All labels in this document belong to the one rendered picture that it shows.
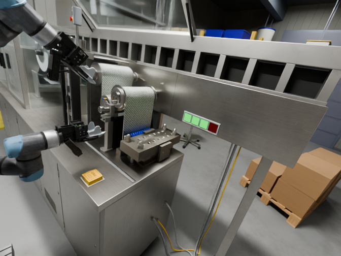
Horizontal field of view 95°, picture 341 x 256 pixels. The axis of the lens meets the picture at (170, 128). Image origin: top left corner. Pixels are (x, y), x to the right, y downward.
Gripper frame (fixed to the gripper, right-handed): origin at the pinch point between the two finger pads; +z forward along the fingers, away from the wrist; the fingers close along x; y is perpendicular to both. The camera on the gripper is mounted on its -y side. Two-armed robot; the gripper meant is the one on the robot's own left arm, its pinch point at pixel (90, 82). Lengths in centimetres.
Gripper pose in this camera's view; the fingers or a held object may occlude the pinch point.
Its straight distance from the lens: 84.9
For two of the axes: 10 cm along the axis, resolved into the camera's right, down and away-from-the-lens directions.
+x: -7.7, -3.7, 5.2
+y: 5.3, -8.2, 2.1
